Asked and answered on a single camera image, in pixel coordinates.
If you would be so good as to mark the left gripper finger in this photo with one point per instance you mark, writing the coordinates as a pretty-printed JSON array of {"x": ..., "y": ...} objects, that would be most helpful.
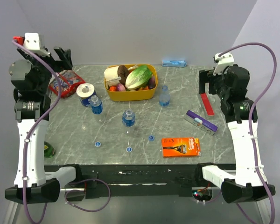
[
  {"x": 68, "y": 59},
  {"x": 62, "y": 54}
]

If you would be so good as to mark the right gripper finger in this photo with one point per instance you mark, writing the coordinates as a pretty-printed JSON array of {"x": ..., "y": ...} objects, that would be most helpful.
[
  {"x": 211, "y": 87},
  {"x": 204, "y": 78}
]

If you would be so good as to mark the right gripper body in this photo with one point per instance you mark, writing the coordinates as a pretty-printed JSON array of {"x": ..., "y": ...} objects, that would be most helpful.
[{"x": 219, "y": 80}]

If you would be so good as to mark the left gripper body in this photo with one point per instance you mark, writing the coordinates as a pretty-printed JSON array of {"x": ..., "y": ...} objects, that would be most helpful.
[{"x": 55, "y": 65}]

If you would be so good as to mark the blue cap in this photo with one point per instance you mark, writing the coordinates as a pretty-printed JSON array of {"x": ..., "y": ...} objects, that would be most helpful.
[
  {"x": 129, "y": 149},
  {"x": 151, "y": 138},
  {"x": 97, "y": 144}
]

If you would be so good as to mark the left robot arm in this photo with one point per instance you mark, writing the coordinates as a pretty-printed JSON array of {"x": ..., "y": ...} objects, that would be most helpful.
[{"x": 32, "y": 184}]

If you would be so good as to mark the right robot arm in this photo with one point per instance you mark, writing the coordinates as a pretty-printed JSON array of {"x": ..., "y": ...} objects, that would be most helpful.
[{"x": 249, "y": 184}]

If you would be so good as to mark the clear bottle right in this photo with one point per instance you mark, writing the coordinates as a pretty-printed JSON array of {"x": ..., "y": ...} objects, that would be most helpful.
[{"x": 164, "y": 97}]

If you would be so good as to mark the green glass bottle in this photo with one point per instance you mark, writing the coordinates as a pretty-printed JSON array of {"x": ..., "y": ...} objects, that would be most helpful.
[{"x": 49, "y": 151}]

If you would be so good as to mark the red flat bar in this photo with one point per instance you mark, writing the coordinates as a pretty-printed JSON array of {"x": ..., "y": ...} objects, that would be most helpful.
[{"x": 206, "y": 105}]

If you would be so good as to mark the red snack bag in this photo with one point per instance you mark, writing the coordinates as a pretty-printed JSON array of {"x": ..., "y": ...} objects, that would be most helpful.
[{"x": 70, "y": 81}]

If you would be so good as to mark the blue tissue pack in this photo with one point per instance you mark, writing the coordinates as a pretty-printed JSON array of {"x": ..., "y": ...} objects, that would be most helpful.
[{"x": 174, "y": 63}]

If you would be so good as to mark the toilet paper roll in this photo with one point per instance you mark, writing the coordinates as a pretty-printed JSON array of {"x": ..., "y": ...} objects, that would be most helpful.
[{"x": 85, "y": 92}]

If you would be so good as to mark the purple toothpaste box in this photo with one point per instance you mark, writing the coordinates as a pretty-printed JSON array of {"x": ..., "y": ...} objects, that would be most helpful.
[{"x": 200, "y": 123}]

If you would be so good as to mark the white paper bag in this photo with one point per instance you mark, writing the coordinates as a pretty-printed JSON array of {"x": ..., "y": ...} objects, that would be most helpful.
[{"x": 111, "y": 76}]

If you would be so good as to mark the dark eggplant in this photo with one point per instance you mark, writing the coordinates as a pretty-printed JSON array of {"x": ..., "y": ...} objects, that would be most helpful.
[{"x": 151, "y": 83}]

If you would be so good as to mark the orange carrot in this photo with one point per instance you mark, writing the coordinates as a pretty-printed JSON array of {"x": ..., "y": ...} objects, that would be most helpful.
[{"x": 113, "y": 88}]

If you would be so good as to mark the brown bread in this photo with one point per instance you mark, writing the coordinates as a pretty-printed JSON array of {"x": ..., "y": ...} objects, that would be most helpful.
[{"x": 123, "y": 73}]

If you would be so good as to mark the purple onion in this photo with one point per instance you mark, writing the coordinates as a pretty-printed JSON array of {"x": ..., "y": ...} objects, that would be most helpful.
[{"x": 120, "y": 87}]

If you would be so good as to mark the green lettuce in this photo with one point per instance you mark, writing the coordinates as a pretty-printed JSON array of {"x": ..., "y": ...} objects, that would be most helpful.
[{"x": 138, "y": 78}]

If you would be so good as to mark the orange razor box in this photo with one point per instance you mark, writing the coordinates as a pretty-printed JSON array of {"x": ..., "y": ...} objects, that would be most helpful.
[{"x": 180, "y": 147}]

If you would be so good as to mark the yellow plastic bin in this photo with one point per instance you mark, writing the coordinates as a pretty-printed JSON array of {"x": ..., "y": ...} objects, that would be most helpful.
[{"x": 141, "y": 93}]

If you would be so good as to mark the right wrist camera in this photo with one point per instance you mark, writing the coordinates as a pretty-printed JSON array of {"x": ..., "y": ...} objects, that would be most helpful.
[{"x": 223, "y": 62}]

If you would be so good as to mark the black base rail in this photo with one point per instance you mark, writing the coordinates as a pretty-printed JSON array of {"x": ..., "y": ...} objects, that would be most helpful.
[{"x": 140, "y": 180}]

